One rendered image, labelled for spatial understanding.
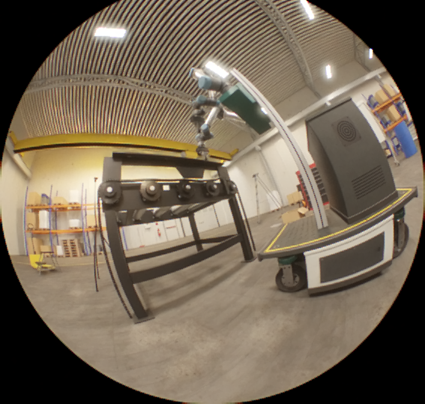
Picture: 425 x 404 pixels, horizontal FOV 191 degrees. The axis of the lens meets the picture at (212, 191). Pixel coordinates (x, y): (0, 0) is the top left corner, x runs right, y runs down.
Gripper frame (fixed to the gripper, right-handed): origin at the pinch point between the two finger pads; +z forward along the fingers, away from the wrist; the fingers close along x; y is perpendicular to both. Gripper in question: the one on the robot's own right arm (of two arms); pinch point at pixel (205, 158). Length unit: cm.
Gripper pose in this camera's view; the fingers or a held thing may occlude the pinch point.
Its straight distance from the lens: 131.3
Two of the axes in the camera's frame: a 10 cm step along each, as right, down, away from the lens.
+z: 2.7, 9.3, -2.4
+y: 6.2, -3.6, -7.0
